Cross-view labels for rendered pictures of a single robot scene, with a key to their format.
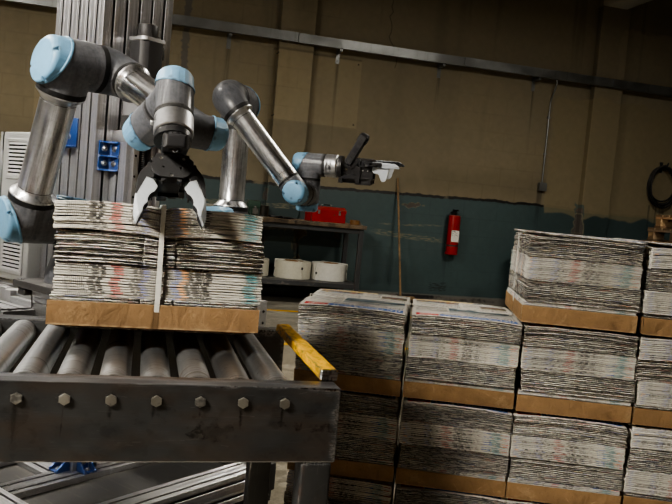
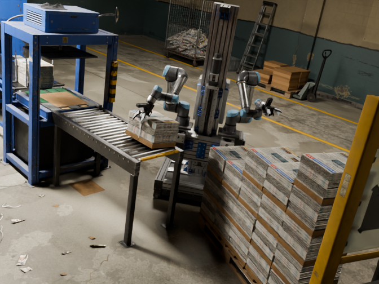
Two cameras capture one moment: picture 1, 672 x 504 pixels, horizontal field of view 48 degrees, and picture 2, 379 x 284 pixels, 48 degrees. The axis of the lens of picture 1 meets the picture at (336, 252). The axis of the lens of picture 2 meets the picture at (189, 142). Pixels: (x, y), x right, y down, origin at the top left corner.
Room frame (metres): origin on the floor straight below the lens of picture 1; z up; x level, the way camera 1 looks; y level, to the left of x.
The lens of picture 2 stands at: (-0.23, -2.83, 2.27)
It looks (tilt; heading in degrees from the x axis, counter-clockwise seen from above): 21 degrees down; 56
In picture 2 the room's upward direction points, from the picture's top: 9 degrees clockwise
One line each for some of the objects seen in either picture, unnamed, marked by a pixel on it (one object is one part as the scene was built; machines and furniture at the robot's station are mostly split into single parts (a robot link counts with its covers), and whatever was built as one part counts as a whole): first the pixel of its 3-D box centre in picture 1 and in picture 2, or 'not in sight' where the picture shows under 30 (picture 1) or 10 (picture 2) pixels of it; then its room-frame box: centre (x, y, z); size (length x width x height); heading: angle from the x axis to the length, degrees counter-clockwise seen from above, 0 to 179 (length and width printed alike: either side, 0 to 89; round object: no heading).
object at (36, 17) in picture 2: not in sight; (61, 18); (1.01, 1.67, 1.65); 0.60 x 0.45 x 0.20; 15
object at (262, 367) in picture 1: (259, 363); (154, 155); (1.41, 0.13, 0.77); 0.47 x 0.05 x 0.05; 15
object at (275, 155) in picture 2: (574, 235); (277, 155); (2.06, -0.65, 1.06); 0.37 x 0.29 x 0.01; 174
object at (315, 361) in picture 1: (303, 348); (159, 155); (1.42, 0.05, 0.81); 0.43 x 0.03 x 0.02; 15
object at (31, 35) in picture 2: not in sight; (34, 114); (0.67, 1.28, 0.77); 0.09 x 0.09 x 1.55; 15
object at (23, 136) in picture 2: not in sight; (57, 133); (1.01, 1.68, 0.38); 0.94 x 0.69 x 0.63; 15
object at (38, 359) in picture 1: (42, 356); (126, 139); (1.32, 0.51, 0.77); 0.47 x 0.05 x 0.05; 15
